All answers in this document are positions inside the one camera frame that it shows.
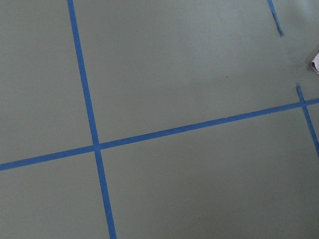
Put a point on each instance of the pink Snoopy t-shirt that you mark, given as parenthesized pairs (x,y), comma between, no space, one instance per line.
(315,64)

